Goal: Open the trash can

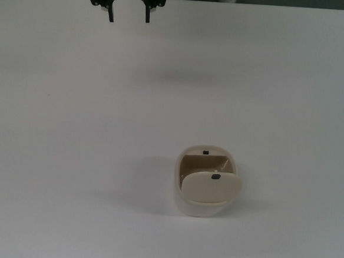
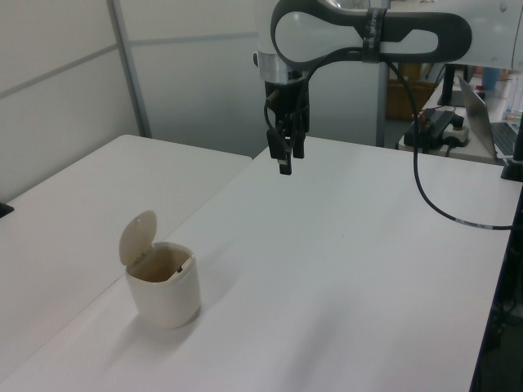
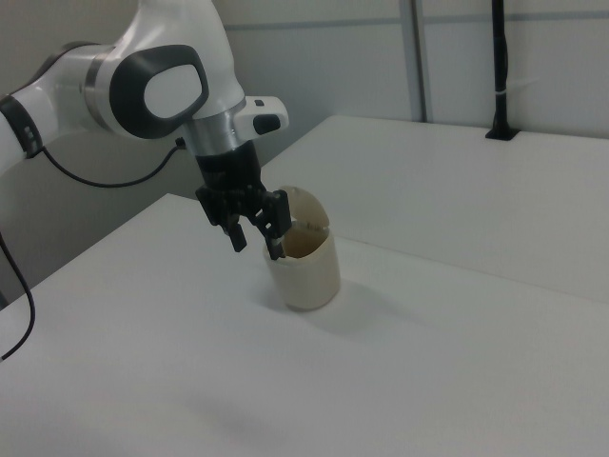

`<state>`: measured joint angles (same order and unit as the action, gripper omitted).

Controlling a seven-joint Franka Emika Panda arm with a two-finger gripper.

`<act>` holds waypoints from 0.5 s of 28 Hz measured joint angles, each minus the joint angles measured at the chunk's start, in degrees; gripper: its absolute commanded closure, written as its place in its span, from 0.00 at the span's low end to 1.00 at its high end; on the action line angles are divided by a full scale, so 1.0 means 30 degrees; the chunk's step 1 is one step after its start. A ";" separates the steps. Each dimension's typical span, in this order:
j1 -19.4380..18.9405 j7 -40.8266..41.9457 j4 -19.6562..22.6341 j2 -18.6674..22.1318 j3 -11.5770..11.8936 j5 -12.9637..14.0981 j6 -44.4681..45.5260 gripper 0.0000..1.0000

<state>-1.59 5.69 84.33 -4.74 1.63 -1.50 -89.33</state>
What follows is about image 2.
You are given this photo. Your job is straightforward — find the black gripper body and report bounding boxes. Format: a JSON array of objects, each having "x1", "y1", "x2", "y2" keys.
[{"x1": 263, "y1": 81, "x2": 313, "y2": 136}]

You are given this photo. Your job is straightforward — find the small cream trash can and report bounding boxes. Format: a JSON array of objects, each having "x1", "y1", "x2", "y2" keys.
[{"x1": 118, "y1": 209, "x2": 202, "y2": 331}]

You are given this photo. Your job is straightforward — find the brown cardboard box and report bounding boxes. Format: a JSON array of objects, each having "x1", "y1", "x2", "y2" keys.
[{"x1": 385, "y1": 63, "x2": 435, "y2": 121}]

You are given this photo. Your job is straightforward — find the black power box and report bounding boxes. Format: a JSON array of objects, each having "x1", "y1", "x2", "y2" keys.
[{"x1": 415, "y1": 107, "x2": 457, "y2": 145}]

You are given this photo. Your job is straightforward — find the black monitor stand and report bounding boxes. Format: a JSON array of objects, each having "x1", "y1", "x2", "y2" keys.
[{"x1": 436, "y1": 64, "x2": 467, "y2": 108}]

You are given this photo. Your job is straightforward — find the silver laptop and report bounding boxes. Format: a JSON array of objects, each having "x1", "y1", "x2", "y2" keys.
[{"x1": 457, "y1": 74, "x2": 522, "y2": 163}]

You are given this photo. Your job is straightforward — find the blue cup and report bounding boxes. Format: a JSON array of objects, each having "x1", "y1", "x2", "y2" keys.
[{"x1": 481, "y1": 66, "x2": 502, "y2": 89}]

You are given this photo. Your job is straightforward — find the black clamped pole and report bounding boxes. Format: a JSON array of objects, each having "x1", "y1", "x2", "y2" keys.
[{"x1": 499, "y1": 69, "x2": 523, "y2": 183}]

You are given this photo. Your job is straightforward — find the grey partition post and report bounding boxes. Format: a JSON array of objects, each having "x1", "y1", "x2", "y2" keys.
[
  {"x1": 106, "y1": 0, "x2": 153, "y2": 140},
  {"x1": 375, "y1": 60, "x2": 402, "y2": 149}
]

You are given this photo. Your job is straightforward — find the black velcro strap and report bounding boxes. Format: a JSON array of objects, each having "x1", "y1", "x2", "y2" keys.
[{"x1": 360, "y1": 7, "x2": 388, "y2": 65}]

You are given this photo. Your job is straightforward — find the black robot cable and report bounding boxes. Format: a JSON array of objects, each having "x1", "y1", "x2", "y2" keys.
[{"x1": 263, "y1": 47, "x2": 515, "y2": 231}]

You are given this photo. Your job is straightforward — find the black table frame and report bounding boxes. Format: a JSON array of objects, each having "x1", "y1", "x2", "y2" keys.
[{"x1": 468, "y1": 181, "x2": 523, "y2": 392}]

